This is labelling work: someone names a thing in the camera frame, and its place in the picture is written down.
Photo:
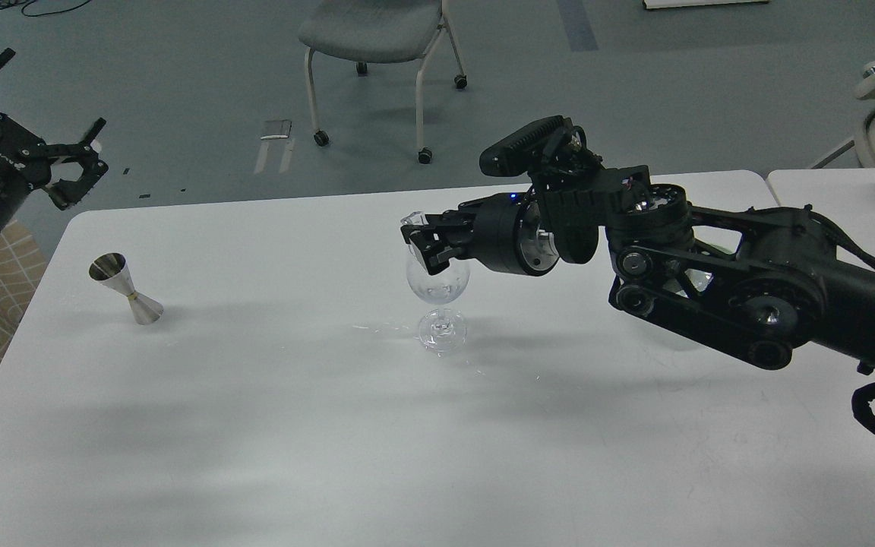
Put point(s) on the grey office chair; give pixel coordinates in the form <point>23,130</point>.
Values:
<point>379,33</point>

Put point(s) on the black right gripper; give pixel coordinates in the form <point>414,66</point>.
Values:
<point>504,232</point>

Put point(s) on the clear ice cube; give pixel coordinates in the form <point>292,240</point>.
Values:
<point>416,222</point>

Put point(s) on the clear wine glass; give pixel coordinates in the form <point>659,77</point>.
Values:
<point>443,328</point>

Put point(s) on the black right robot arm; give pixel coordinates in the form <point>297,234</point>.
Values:
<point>752,284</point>

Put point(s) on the steel double jigger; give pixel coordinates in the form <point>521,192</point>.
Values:
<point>111,271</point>

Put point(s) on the metal floor plate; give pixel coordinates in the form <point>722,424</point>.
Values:
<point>276,129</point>

